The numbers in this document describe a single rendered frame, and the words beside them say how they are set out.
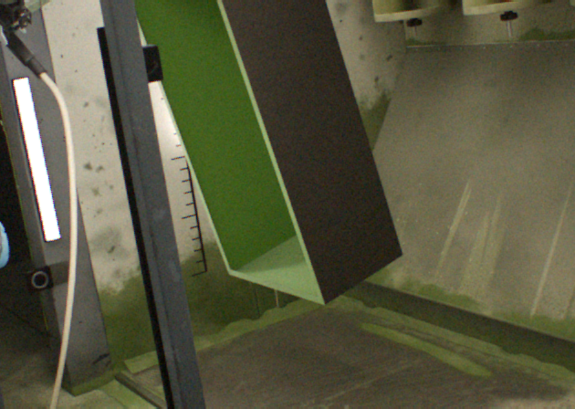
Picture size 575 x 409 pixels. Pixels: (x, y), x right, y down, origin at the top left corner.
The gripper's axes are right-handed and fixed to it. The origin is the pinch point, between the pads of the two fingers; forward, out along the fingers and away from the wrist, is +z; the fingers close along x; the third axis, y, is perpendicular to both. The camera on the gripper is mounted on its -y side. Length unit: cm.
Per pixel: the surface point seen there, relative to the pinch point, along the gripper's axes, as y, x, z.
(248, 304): 72, 65, 184
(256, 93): 44, 56, 30
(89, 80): -26, 55, 116
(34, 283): 16, -6, 147
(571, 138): 117, 160, 71
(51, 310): 25, -5, 163
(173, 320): 89, -27, -34
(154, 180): 69, -16, -49
